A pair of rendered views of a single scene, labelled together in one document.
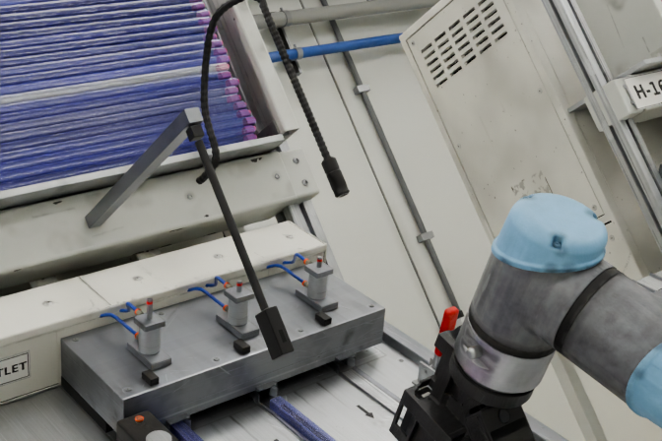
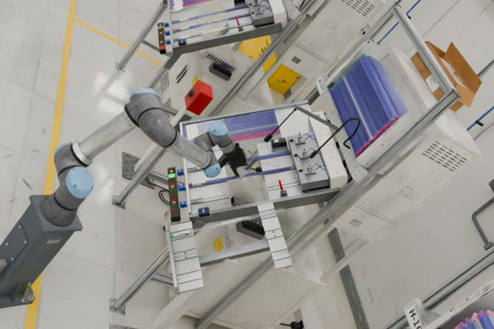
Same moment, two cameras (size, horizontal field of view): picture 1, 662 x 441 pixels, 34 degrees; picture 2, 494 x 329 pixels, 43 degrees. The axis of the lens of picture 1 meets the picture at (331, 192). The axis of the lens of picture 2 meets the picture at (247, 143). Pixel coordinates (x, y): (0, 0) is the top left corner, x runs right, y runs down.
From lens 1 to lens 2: 3.16 m
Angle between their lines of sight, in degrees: 99
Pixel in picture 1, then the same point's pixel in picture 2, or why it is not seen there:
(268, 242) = (335, 167)
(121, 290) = (321, 139)
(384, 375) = (292, 189)
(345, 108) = not seen: outside the picture
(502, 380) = not seen: hidden behind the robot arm
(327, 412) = (284, 175)
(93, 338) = (311, 136)
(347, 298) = (308, 178)
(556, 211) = (217, 124)
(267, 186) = (351, 165)
